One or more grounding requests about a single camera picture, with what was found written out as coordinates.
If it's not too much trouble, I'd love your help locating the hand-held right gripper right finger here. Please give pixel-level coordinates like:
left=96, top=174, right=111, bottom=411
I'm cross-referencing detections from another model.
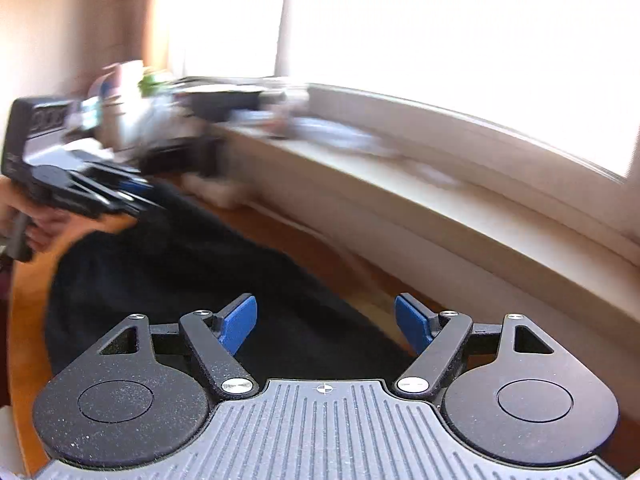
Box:
left=394, top=294, right=557, bottom=404

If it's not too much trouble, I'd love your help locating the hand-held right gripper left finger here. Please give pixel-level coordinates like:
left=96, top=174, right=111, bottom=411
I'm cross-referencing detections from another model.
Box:
left=99, top=294, right=259, bottom=404

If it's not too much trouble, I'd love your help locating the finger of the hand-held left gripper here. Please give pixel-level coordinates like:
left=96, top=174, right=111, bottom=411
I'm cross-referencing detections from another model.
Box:
left=84, top=166, right=157, bottom=200
left=65, top=184, right=163, bottom=223

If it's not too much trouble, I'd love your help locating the black garment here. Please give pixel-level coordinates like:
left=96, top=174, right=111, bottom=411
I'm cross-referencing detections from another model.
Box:
left=44, top=180, right=418, bottom=378

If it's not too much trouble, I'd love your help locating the person's left hand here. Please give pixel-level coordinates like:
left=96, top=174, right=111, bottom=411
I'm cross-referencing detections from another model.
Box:
left=0, top=180, right=72, bottom=256

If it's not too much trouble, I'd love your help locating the white plastic container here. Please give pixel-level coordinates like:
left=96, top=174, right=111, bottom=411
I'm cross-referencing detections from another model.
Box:
left=84, top=60, right=147, bottom=148

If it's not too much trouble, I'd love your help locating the green item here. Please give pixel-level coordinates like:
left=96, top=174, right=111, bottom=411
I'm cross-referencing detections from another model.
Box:
left=139, top=71, right=170, bottom=97

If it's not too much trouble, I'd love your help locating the dark tray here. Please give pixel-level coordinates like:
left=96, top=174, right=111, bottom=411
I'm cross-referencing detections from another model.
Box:
left=181, top=84, right=267, bottom=124

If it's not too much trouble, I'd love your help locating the beige windowsill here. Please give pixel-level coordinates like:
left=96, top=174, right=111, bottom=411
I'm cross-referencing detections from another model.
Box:
left=215, top=82, right=640, bottom=313

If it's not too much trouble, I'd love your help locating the light cloth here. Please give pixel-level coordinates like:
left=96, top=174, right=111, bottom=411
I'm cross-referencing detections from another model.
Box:
left=286, top=114, right=407, bottom=159

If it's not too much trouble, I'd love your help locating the window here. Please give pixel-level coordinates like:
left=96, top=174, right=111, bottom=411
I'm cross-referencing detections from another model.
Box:
left=165, top=0, right=640, bottom=182

